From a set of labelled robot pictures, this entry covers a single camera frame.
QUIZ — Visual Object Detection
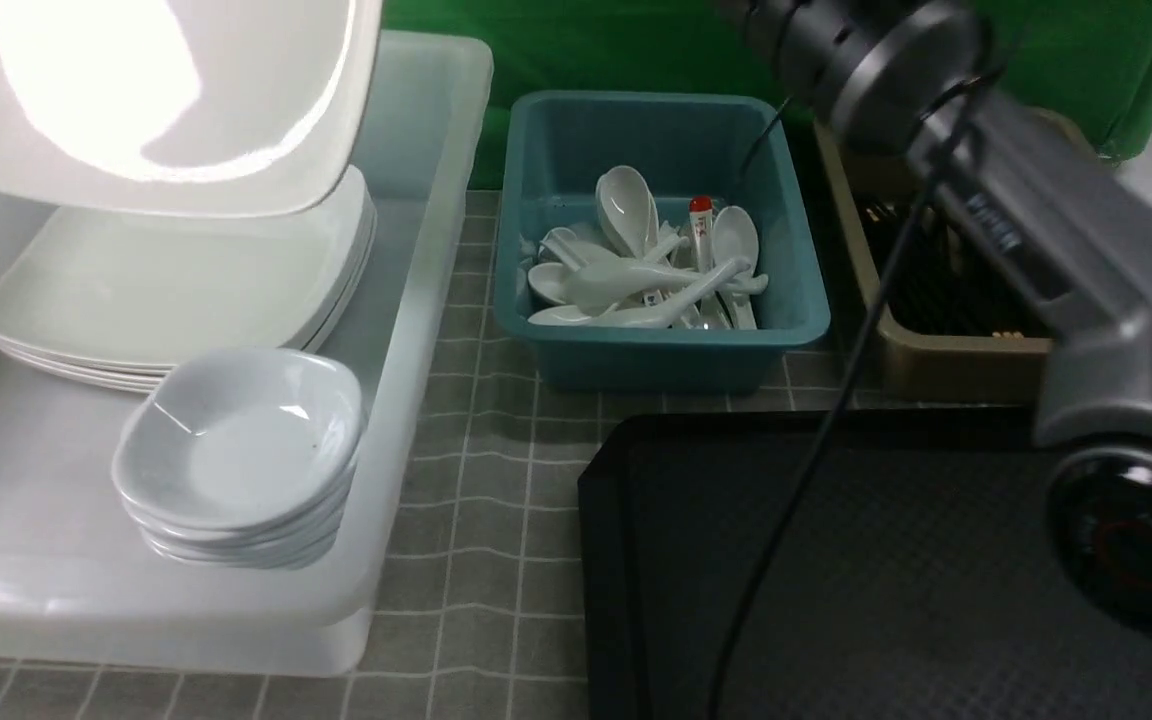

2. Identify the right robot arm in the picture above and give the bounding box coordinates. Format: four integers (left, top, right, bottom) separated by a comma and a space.
717, 1, 1152, 639

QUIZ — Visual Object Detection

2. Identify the white soup spoon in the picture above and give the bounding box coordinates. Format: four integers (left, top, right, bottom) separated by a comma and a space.
561, 258, 770, 311

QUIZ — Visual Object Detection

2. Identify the stack of white plates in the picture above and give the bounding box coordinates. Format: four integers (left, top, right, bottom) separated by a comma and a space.
0, 167, 378, 395

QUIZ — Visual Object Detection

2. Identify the green cloth backdrop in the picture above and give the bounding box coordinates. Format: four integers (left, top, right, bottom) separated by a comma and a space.
381, 1, 1152, 190

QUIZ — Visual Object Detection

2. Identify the white square rice plate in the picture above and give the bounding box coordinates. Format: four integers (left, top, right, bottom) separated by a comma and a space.
0, 1, 382, 218

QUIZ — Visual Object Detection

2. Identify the red tipped white spoon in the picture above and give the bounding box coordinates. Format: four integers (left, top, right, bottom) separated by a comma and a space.
687, 195, 717, 273

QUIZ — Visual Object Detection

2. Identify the black serving tray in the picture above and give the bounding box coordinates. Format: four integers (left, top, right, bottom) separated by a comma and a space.
579, 407, 1152, 719

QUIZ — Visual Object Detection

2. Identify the teal plastic bin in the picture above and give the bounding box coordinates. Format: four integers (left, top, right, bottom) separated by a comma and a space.
493, 91, 831, 395

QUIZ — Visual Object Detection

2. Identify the grey checked tablecloth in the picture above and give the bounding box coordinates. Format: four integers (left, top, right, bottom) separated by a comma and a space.
0, 192, 840, 719

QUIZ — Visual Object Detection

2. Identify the pile of white spoons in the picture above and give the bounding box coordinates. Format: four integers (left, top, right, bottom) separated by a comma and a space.
525, 165, 763, 331

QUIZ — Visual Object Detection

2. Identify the pile of black chopsticks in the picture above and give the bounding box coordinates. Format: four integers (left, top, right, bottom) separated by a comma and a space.
888, 206, 1049, 340

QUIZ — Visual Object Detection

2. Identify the brown plastic bin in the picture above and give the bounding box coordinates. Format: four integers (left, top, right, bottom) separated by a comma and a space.
813, 123, 1052, 404

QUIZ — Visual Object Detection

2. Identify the stack of white bowls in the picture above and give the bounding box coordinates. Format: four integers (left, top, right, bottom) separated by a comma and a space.
123, 468, 353, 569

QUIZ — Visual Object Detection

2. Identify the large white plastic bin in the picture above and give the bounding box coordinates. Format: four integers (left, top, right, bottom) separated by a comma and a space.
0, 29, 492, 676

